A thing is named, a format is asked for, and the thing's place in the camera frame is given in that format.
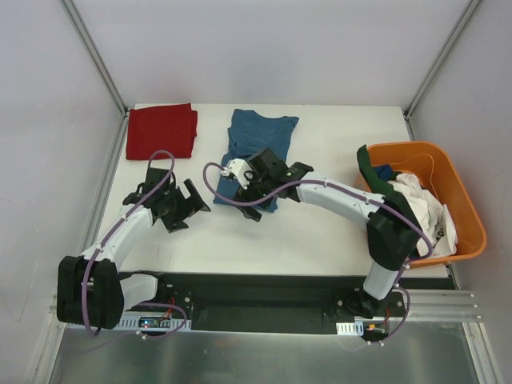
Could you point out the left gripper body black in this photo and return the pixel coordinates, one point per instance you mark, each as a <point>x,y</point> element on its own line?
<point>184,206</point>

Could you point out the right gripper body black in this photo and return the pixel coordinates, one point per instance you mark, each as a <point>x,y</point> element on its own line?
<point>248,191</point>

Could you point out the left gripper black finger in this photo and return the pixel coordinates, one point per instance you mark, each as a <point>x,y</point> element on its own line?
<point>174,224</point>
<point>195,201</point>

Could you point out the teal blue t shirt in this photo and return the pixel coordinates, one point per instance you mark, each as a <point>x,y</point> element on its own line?
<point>250,133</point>

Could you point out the white t shirt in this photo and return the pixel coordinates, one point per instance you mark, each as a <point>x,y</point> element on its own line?
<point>433,217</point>

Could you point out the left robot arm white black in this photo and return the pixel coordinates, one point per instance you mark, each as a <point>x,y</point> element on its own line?
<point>90,291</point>

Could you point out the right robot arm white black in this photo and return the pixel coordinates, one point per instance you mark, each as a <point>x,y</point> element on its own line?
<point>392,230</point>

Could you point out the folded red t shirt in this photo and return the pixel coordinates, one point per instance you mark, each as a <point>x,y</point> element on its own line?
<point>171,128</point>

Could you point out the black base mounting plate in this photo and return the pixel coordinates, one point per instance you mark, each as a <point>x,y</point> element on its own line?
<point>265,303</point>

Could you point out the royal blue t shirt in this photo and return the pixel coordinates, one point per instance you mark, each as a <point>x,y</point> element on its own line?
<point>386,172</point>

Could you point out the orange plastic basket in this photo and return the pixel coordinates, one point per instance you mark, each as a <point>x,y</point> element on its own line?
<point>436,172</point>

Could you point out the left white cable duct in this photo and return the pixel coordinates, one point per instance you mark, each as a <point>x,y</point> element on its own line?
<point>152,324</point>

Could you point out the white cable duct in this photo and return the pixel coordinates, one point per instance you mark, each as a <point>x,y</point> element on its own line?
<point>350,328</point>
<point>152,324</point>

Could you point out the right white cable duct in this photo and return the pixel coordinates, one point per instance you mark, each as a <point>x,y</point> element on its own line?
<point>350,328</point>

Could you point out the aluminium front rail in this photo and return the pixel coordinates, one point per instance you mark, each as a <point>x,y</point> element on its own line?
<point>444,306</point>

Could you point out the left aluminium frame post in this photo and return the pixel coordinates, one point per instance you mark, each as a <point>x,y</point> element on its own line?
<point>76,20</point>

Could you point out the aluminium frame post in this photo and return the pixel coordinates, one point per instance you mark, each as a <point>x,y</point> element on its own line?
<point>76,20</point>
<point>452,38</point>

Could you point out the right aluminium frame post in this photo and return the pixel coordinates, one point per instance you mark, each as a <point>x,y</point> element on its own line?
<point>452,38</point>

